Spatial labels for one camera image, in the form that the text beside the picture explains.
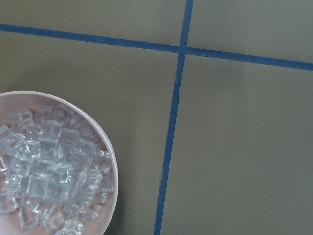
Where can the pink bowl of ice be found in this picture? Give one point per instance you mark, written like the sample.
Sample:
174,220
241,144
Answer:
63,176

